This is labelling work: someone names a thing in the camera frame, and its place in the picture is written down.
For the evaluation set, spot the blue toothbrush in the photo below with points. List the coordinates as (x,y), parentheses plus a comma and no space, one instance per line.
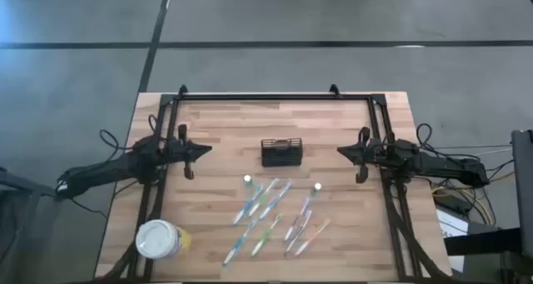
(275,200)
(248,205)
(238,243)

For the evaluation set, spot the yellow Lysol wipes canister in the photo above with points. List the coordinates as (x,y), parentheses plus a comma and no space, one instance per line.
(158,239)

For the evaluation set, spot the purple toothbrush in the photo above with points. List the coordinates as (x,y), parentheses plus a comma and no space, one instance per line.
(299,233)
(297,219)

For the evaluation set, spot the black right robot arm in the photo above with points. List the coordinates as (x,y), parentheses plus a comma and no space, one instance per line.
(449,167)

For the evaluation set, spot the black aluminium rig frame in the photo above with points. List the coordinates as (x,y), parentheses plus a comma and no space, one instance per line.
(270,97)

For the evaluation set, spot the grey metal stand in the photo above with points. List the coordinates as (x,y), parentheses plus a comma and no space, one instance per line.
(41,190)

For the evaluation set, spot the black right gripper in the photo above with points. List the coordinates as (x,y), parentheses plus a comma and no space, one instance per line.
(368,152)

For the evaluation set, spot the black power brick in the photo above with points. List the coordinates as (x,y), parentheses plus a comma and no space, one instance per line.
(454,202)

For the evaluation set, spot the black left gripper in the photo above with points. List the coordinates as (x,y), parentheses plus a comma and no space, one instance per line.
(181,150)

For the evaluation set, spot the black upright panel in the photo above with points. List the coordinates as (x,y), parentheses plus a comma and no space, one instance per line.
(524,184)

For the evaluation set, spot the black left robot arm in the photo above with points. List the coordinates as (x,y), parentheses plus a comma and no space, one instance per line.
(104,171)

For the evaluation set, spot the black frame clamp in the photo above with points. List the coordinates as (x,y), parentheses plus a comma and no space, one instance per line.
(335,91)
(183,90)

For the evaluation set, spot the white cardboard box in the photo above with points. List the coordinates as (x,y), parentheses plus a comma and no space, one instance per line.
(451,227)

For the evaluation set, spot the black flat bar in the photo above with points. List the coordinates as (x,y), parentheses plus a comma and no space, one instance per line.
(483,242)

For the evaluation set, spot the teal mouthwash bottle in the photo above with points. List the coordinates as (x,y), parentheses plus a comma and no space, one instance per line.
(317,187)
(247,179)

